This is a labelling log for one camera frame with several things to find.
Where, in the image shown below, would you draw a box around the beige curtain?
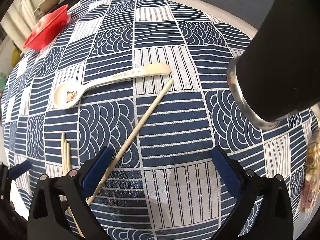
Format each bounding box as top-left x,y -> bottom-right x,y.
10,0 -> 39,27

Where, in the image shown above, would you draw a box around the black cylindrical utensil holder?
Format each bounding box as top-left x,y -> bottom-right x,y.
227,0 -> 320,130

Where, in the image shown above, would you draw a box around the red plastic bowl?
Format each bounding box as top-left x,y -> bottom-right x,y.
23,4 -> 70,51

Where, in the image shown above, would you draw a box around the cream capybara print spoon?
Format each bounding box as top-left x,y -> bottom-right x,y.
53,62 -> 171,110

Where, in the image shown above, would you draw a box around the red apple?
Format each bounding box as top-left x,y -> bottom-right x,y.
35,14 -> 54,33

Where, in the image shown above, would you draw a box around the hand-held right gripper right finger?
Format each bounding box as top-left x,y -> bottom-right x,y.
211,146 -> 294,240

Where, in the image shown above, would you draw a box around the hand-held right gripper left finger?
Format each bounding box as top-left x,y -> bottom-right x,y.
27,146 -> 115,240

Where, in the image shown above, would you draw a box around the blue patterned tablecloth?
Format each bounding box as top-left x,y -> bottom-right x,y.
1,0 -> 319,240

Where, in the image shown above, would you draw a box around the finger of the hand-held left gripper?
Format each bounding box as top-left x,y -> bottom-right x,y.
7,160 -> 32,180

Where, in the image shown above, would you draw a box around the pile of brown cookies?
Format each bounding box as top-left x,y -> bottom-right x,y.
306,135 -> 320,175

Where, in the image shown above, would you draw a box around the clear plastic cookie box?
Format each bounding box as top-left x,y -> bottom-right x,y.
301,130 -> 320,214

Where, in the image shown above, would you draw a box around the beige cooking pot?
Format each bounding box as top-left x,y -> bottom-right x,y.
34,0 -> 62,14

